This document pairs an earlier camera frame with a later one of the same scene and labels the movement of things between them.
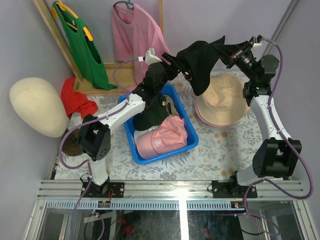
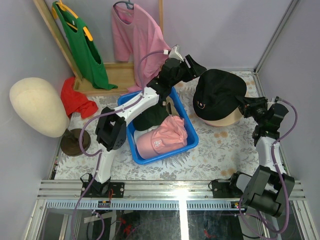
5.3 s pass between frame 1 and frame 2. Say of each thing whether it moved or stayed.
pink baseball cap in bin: stayed
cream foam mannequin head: stayed
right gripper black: moved
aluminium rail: stayed
